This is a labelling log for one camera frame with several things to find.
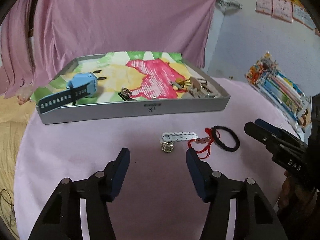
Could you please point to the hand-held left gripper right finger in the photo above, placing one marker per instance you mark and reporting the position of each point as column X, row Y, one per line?
column 197, row 172

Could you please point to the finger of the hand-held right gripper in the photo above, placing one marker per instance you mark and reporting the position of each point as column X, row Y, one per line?
column 270, row 141
column 272, row 127

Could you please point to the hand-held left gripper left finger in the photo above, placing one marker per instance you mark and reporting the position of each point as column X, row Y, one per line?
column 120, row 170

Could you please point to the white hair clip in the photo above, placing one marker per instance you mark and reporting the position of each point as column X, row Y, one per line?
column 180, row 135

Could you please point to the silver metal tray box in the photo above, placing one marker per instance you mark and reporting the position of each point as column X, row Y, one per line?
column 100, row 112

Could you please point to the small black hair clip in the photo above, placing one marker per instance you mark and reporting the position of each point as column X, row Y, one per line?
column 127, row 97

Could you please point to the blue wrist watch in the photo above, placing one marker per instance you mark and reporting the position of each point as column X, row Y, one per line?
column 85, row 82

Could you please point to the person's right hand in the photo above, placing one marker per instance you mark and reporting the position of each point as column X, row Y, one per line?
column 290, row 192

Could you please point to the pink tablecloth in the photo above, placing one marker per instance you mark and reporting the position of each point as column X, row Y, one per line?
column 100, row 142

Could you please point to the yellow blanket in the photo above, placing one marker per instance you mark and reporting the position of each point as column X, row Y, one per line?
column 12, row 135

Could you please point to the pink embroidered cloth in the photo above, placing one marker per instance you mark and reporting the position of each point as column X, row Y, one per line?
column 23, row 96

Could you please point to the wide pink curtain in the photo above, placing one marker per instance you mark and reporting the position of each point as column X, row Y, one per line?
column 112, row 17

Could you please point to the narrow pink curtain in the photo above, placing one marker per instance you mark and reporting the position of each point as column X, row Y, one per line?
column 15, row 55

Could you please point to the row of wall certificates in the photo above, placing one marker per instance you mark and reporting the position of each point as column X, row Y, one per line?
column 282, row 7

